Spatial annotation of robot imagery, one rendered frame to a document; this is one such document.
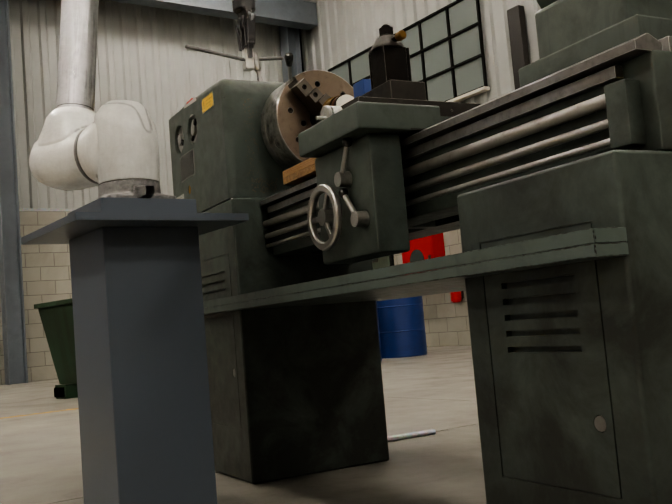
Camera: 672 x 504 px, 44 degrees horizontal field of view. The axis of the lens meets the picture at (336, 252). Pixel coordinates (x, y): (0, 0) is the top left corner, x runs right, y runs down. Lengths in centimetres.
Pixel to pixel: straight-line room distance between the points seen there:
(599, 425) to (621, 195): 35
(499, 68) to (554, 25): 974
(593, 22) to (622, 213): 43
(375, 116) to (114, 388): 87
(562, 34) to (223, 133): 130
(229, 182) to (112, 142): 54
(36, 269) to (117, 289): 1059
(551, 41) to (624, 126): 34
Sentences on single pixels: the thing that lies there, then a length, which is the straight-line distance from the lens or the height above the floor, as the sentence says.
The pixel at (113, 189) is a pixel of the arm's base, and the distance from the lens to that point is 217.
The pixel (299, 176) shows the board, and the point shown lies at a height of 87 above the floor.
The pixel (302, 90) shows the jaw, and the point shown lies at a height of 115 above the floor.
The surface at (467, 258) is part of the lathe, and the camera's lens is 148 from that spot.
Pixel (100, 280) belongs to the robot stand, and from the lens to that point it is 208.
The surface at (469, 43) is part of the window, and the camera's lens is 1183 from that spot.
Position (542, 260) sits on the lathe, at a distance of 134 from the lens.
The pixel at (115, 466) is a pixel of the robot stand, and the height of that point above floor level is 17.
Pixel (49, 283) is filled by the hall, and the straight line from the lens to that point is 1266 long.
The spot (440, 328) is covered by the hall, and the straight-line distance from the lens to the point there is 1207.
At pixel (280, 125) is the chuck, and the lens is 253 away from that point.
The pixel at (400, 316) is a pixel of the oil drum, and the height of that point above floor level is 47.
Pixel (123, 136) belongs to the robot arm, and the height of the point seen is 96.
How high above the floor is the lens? 46
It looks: 5 degrees up
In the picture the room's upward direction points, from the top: 5 degrees counter-clockwise
